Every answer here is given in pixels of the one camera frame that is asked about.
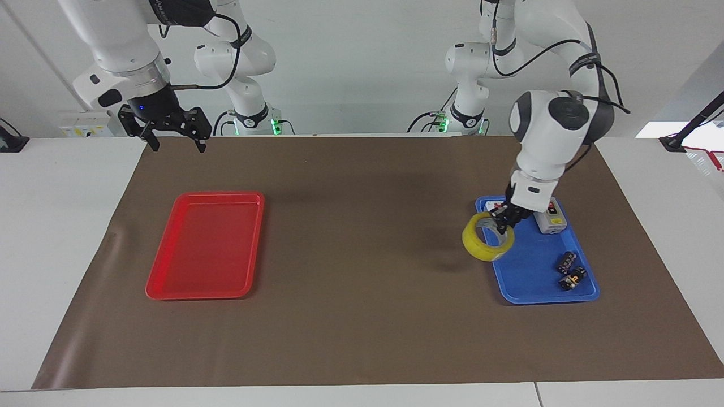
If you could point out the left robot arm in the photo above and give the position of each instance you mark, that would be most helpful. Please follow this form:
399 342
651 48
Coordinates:
551 133

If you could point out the blue plastic tray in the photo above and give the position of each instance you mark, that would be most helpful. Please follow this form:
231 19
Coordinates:
529 271

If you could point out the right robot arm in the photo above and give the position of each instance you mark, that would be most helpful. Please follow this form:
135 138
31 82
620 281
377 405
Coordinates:
121 39

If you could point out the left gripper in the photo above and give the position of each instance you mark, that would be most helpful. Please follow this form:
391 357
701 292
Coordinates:
519 213

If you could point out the white wall socket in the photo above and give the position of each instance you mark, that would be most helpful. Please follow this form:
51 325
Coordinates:
85 124

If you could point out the black stand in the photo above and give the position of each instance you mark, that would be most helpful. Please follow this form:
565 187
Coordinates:
11 142
693 121

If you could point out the small black connector block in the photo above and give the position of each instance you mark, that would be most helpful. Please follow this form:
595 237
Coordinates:
573 278
567 262

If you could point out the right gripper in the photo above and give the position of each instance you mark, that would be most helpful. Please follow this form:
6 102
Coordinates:
154 107

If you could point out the red plastic tray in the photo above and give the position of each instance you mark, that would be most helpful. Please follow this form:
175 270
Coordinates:
206 246

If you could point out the grey box with buttons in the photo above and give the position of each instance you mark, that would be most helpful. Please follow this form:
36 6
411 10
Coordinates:
551 221

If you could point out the yellow tape roll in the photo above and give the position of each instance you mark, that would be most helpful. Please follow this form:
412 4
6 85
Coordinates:
474 243

